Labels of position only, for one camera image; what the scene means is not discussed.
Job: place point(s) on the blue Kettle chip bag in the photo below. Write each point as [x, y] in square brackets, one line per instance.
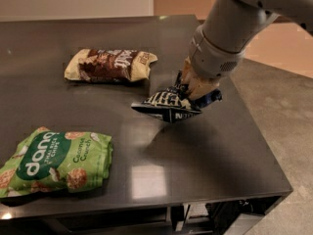
[172, 104]

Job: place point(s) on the dark table frame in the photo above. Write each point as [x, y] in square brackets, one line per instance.
[218, 218]

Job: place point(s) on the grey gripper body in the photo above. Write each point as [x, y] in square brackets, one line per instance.
[211, 61]

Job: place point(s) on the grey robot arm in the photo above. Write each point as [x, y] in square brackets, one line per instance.
[219, 44]

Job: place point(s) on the green rice chips bag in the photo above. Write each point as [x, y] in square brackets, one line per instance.
[49, 161]

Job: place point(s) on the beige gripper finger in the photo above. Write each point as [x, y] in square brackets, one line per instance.
[199, 87]
[186, 72]

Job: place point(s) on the brown chip bag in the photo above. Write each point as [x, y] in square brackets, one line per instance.
[109, 66]

